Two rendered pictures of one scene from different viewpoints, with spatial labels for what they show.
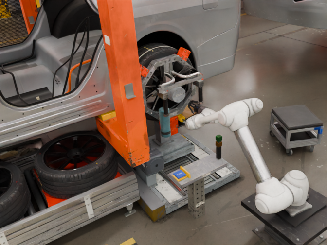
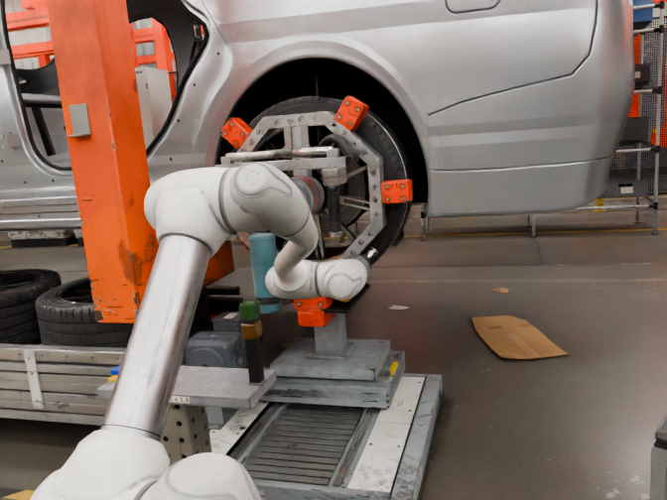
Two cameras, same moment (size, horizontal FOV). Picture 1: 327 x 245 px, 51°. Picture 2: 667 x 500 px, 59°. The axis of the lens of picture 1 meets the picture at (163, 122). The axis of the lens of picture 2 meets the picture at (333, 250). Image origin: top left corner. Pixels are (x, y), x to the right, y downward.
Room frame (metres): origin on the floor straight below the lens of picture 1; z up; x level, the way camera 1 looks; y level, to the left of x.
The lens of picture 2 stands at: (1.33, -1.54, 1.04)
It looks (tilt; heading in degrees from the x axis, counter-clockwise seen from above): 11 degrees down; 46
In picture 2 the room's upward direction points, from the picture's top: 4 degrees counter-clockwise
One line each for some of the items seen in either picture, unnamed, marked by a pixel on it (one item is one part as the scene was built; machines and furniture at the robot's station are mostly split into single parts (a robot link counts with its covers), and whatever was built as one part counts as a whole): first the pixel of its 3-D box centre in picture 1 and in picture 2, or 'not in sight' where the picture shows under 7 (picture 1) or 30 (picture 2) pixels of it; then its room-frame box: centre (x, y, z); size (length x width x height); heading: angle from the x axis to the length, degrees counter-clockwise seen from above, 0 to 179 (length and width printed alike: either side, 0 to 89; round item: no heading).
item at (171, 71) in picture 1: (184, 69); (317, 140); (2.59, -0.21, 1.03); 0.19 x 0.18 x 0.11; 29
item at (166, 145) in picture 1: (162, 132); (330, 327); (2.79, 0.02, 0.32); 0.40 x 0.30 x 0.28; 119
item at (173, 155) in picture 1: (163, 148); (333, 374); (2.79, 0.02, 0.13); 0.50 x 0.36 x 0.10; 119
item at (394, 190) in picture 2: not in sight; (396, 190); (2.80, -0.33, 0.85); 0.09 x 0.08 x 0.07; 119
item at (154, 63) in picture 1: (167, 88); (304, 195); (2.64, -0.06, 0.85); 0.54 x 0.07 x 0.54; 119
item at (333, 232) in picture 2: (200, 94); (333, 210); (2.52, -0.32, 0.83); 0.04 x 0.04 x 0.16
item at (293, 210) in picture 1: (295, 200); not in sight; (1.72, -0.87, 0.34); 0.22 x 0.18 x 0.06; 112
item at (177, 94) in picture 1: (172, 91); (297, 197); (2.58, -0.10, 0.85); 0.21 x 0.14 x 0.14; 29
